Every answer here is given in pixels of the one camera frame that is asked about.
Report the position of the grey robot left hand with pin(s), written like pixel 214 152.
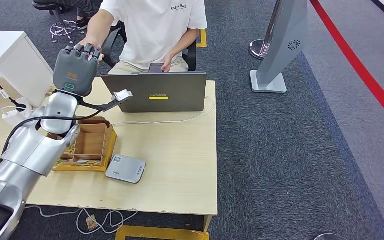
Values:
pixel 76 73

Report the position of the dark smartphone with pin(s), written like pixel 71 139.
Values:
pixel 155 68

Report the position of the person's left hand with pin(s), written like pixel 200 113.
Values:
pixel 167 63

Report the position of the person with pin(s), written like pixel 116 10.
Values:
pixel 82 23
pixel 155 30

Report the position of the grey card reader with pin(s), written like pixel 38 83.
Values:
pixel 125 169

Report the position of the person's left forearm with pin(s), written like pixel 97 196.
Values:
pixel 185 43

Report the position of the white cabinet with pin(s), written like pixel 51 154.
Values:
pixel 10 56

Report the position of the brown divided cardboard box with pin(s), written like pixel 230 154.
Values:
pixel 94 145

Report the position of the chrome base black stool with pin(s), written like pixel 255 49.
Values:
pixel 61 30

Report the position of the grey standing kiosk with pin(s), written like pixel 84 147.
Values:
pixel 284 39

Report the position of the person's hand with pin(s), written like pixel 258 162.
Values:
pixel 87 40
pixel 167 63

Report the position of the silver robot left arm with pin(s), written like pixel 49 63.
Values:
pixel 29 152

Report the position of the black office chair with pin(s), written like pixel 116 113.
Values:
pixel 192 58

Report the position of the person's right hand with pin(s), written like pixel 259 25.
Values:
pixel 87 40

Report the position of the yellow floor tape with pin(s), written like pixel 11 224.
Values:
pixel 162 233

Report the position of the grey Lenovo laptop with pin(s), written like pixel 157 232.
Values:
pixel 172 89

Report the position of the person's right forearm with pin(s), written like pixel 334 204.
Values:
pixel 99 24

